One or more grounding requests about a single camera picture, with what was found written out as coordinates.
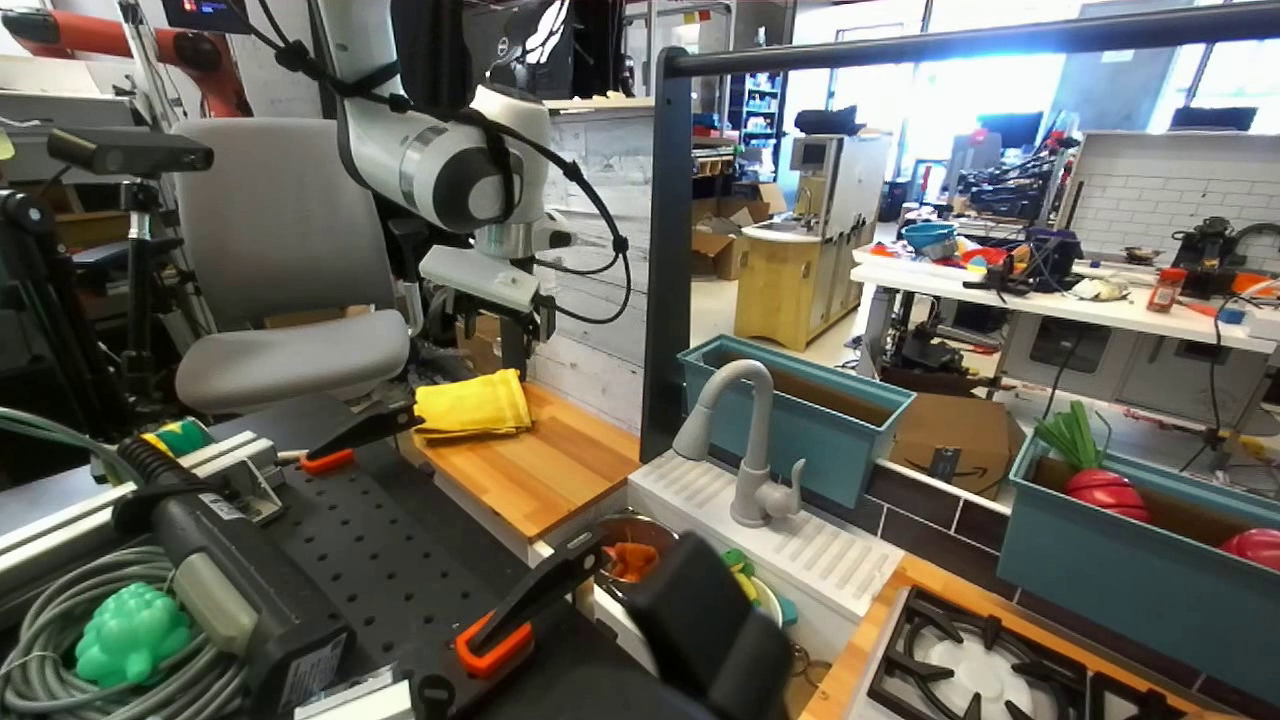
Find orange plush toy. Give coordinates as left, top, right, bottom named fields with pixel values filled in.
left=607, top=537, right=669, bottom=590

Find grey toy faucet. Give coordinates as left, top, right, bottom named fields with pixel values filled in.
left=669, top=356, right=811, bottom=534

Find green rubber turtle toy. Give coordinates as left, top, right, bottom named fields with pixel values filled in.
left=67, top=579, right=198, bottom=696

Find grey wood plank panel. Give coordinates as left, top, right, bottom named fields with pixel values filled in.
left=528, top=110, right=659, bottom=441

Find stainless steel pot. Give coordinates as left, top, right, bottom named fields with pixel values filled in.
left=593, top=514, right=685, bottom=597

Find grey office chair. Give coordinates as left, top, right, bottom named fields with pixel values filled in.
left=171, top=116, right=419, bottom=422

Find white enamel pot teal rim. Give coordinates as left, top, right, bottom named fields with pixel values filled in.
left=724, top=546, right=803, bottom=636

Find white toy sink unit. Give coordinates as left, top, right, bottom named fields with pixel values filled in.
left=585, top=448, right=912, bottom=671

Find green yellow plush toy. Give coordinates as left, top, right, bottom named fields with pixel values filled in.
left=716, top=542, right=767, bottom=608

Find black rounded mount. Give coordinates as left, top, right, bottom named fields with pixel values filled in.
left=624, top=530, right=801, bottom=720

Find dark brick panel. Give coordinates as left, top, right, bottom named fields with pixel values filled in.
left=863, top=458, right=1033, bottom=564

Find green toy leaves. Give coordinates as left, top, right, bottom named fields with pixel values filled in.
left=1036, top=400, right=1111, bottom=475

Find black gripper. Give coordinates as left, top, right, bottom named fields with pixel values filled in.
left=441, top=283, right=560, bottom=386

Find wooden stove counter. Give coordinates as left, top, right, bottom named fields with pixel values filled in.
left=794, top=552, right=1252, bottom=720

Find long teal planter box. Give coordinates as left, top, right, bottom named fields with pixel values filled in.
left=673, top=328, right=925, bottom=518

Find brown cardboard piece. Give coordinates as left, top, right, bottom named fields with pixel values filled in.
left=888, top=389, right=1033, bottom=502

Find black camera bar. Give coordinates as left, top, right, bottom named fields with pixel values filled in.
left=42, top=123, right=221, bottom=180

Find green yellow block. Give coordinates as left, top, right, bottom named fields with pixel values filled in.
left=141, top=413, right=221, bottom=465

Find grey cable coil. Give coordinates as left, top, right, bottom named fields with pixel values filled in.
left=0, top=537, right=257, bottom=720

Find striped wooden countertop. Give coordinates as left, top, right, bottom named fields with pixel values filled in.
left=395, top=380, right=645, bottom=546

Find teal vegetable planter box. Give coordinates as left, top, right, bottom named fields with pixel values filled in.
left=996, top=430, right=1280, bottom=703

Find round wooden cabinet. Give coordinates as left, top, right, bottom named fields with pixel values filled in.
left=733, top=222, right=870, bottom=356

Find white cluttered work table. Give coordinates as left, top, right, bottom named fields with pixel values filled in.
left=847, top=240, right=1280, bottom=359

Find yellow terry towel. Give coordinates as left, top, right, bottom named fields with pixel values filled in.
left=409, top=363, right=541, bottom=443

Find black clamp orange handle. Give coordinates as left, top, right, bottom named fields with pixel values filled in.
left=452, top=530, right=620, bottom=685
left=294, top=396, right=433, bottom=482

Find white brick panel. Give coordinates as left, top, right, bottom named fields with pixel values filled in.
left=1069, top=123, right=1280, bottom=268

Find aluminium rail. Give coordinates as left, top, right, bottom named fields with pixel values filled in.
left=0, top=422, right=279, bottom=571

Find red toy radish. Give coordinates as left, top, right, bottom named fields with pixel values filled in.
left=1064, top=465, right=1161, bottom=525
left=1224, top=525, right=1280, bottom=571

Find black perforated table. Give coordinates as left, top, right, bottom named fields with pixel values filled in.
left=243, top=430, right=631, bottom=720

